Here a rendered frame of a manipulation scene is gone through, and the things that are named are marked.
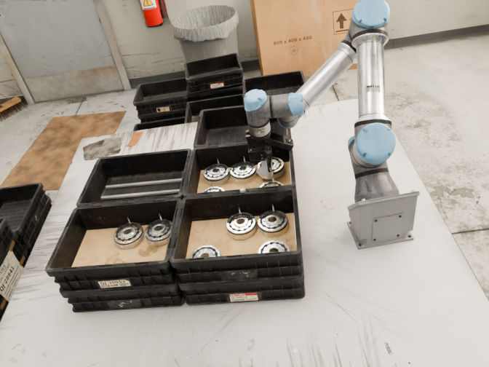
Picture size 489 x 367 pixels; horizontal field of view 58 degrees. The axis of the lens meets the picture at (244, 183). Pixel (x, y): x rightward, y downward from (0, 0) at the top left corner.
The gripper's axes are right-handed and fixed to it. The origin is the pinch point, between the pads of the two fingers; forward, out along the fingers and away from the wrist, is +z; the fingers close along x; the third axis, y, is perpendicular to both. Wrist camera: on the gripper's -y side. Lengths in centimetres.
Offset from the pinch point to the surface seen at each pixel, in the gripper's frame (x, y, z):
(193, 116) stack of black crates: -127, 57, 63
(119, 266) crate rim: 46, 47, -10
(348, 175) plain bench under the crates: -12.2, -31.2, 18.6
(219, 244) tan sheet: 31.6, 18.9, 1.0
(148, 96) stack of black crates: -166, 97, 67
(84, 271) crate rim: 46, 58, -10
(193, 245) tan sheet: 31.0, 28.0, 1.1
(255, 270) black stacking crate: 46.2, 6.2, -3.8
